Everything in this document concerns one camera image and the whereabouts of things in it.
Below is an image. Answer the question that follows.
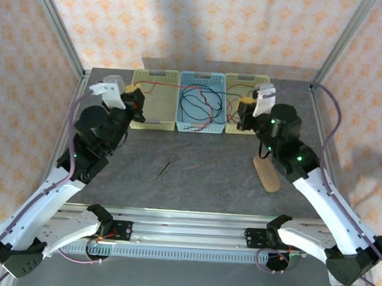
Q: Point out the grey slotted cable duct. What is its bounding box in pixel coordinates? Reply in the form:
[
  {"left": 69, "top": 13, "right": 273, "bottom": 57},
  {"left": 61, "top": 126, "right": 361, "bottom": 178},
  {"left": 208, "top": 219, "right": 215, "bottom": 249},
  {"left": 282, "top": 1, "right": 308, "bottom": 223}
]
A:
[{"left": 56, "top": 240, "right": 302, "bottom": 268}]

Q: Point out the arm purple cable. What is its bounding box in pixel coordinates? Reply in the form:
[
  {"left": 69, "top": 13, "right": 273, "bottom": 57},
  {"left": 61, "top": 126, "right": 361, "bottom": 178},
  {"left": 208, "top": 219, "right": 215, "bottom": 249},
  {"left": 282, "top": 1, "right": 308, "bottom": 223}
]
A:
[
  {"left": 254, "top": 82, "right": 382, "bottom": 286},
  {"left": 0, "top": 84, "right": 114, "bottom": 286}
]

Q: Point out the short thin dark wire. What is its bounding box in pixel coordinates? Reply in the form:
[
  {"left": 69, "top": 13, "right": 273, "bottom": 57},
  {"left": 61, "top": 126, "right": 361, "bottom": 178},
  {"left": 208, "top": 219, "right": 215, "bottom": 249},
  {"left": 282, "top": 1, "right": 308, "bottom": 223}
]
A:
[{"left": 157, "top": 159, "right": 172, "bottom": 181}]

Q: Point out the thin white cable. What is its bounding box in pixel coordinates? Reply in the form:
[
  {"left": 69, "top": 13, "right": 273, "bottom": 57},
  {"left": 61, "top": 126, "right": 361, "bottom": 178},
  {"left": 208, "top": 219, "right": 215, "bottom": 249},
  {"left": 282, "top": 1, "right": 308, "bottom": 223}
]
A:
[{"left": 144, "top": 91, "right": 177, "bottom": 116}]

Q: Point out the aluminium mounting rail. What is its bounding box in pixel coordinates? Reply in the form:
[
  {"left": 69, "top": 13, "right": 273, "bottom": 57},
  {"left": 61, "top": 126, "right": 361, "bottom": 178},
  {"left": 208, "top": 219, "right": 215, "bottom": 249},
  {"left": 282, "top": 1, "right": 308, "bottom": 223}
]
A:
[{"left": 42, "top": 200, "right": 336, "bottom": 256}]

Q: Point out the light blue plastic basket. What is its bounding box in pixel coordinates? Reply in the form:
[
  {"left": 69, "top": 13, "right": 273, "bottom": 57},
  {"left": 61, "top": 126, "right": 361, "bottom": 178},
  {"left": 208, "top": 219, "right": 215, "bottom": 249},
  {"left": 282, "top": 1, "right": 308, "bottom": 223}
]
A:
[{"left": 174, "top": 70, "right": 230, "bottom": 135}]

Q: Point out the pale yellow plastic basket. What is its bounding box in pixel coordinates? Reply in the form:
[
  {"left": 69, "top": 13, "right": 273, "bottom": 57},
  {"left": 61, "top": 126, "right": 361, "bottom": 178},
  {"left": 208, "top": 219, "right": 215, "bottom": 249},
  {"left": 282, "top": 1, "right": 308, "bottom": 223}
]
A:
[
  {"left": 221, "top": 72, "right": 280, "bottom": 137},
  {"left": 126, "top": 67, "right": 181, "bottom": 132}
]

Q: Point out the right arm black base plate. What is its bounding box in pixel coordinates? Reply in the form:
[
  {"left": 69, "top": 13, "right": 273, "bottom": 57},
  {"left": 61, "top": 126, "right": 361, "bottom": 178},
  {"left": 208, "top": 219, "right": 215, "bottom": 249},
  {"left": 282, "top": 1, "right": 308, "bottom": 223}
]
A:
[{"left": 244, "top": 227, "right": 273, "bottom": 249}]

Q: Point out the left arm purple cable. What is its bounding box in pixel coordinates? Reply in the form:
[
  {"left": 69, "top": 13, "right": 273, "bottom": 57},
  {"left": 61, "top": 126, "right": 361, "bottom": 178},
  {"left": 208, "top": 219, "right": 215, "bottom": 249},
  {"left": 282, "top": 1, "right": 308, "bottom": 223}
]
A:
[{"left": 0, "top": 84, "right": 114, "bottom": 286}]

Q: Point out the aluminium frame post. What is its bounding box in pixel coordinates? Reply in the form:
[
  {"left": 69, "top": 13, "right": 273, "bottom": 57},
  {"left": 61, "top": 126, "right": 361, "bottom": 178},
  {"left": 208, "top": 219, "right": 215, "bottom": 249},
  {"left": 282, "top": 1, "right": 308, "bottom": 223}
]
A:
[
  {"left": 22, "top": 0, "right": 91, "bottom": 79},
  {"left": 309, "top": 0, "right": 379, "bottom": 95}
]

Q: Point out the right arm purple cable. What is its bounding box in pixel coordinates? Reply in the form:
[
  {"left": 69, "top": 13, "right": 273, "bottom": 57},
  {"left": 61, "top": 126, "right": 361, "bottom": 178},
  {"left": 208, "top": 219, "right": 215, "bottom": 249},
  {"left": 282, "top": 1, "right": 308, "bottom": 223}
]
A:
[{"left": 254, "top": 82, "right": 382, "bottom": 286}]

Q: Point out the aluminium table side rail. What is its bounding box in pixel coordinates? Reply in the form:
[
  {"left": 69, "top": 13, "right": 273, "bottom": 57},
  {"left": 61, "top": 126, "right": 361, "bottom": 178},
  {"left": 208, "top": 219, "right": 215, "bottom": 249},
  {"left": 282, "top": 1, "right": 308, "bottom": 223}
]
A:
[
  {"left": 55, "top": 69, "right": 93, "bottom": 163},
  {"left": 306, "top": 82, "right": 333, "bottom": 151}
]

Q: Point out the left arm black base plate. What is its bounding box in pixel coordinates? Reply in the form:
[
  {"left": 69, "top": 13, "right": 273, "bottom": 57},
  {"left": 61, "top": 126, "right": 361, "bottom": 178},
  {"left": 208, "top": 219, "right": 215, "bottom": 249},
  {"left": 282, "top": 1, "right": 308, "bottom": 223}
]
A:
[{"left": 102, "top": 218, "right": 134, "bottom": 243}]

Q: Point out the oval brown wooden board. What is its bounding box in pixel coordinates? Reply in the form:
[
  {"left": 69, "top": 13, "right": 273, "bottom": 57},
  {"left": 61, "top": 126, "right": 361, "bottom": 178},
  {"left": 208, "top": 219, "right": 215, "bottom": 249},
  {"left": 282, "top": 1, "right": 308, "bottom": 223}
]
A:
[{"left": 250, "top": 155, "right": 282, "bottom": 193}]

